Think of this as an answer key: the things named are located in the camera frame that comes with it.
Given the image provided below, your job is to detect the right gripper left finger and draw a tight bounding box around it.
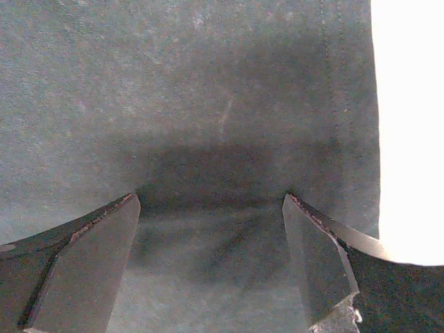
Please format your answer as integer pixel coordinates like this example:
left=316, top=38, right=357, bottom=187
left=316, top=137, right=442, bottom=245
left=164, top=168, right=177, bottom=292
left=1, top=194, right=140, bottom=332

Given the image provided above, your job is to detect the black t shirt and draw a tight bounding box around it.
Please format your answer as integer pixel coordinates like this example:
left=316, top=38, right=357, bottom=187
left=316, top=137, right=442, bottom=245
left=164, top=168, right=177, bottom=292
left=1, top=1, right=379, bottom=332

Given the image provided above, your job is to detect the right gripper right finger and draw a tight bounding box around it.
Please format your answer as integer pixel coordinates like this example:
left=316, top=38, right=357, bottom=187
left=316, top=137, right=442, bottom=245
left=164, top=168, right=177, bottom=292
left=282, top=194, right=443, bottom=332

